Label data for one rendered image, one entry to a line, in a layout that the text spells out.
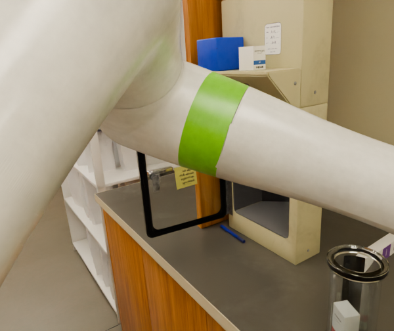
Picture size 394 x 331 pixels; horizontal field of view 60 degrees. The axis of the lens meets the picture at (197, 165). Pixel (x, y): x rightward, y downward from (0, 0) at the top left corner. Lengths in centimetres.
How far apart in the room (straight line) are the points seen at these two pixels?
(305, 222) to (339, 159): 71
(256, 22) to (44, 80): 87
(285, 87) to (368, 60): 50
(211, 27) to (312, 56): 39
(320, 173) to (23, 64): 27
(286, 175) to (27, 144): 24
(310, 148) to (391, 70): 95
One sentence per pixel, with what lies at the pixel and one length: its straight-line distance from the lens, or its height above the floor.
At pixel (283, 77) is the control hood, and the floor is 149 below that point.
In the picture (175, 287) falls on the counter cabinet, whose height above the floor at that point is 82.
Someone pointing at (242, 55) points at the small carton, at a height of 155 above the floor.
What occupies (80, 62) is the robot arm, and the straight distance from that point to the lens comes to 22.
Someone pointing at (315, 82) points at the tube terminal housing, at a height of 147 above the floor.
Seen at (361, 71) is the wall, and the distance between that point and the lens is 134.
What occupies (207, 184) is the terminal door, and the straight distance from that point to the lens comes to 118.
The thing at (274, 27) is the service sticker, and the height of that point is 161.
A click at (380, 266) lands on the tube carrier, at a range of 76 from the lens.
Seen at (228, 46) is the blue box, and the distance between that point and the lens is 103.
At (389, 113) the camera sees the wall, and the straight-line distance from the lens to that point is 130.
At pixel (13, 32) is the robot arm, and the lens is 22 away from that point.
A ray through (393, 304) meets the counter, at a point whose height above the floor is 94.
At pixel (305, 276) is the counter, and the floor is 94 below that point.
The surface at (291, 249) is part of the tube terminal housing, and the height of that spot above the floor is 99.
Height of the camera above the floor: 155
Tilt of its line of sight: 18 degrees down
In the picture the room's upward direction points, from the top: 4 degrees counter-clockwise
